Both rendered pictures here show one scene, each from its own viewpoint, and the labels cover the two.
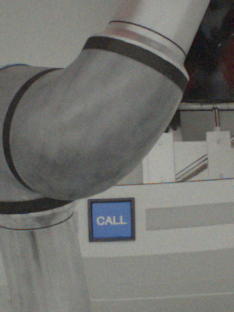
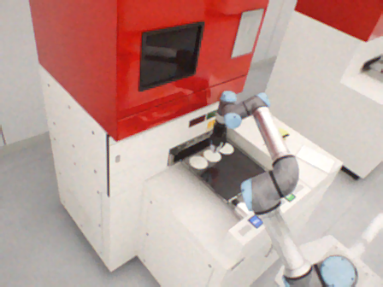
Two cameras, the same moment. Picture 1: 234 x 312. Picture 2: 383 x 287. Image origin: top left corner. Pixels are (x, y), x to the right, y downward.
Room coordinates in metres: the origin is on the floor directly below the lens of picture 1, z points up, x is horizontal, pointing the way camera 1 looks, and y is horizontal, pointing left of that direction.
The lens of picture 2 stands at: (0.14, 1.02, 2.15)
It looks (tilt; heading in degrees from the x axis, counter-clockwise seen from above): 40 degrees down; 303
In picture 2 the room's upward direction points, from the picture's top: 12 degrees clockwise
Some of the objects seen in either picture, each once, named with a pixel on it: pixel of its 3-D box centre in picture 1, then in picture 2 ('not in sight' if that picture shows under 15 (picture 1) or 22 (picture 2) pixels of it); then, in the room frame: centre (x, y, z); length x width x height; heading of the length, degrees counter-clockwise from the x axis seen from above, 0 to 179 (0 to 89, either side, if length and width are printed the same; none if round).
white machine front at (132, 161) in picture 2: not in sight; (176, 138); (0.94, -0.06, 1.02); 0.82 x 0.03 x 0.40; 82
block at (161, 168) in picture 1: (161, 165); (244, 210); (0.45, -0.05, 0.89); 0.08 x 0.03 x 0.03; 172
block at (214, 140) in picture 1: (219, 162); not in sight; (0.44, -0.13, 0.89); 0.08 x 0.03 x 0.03; 172
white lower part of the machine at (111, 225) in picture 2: not in sight; (134, 178); (1.28, -0.11, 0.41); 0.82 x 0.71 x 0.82; 82
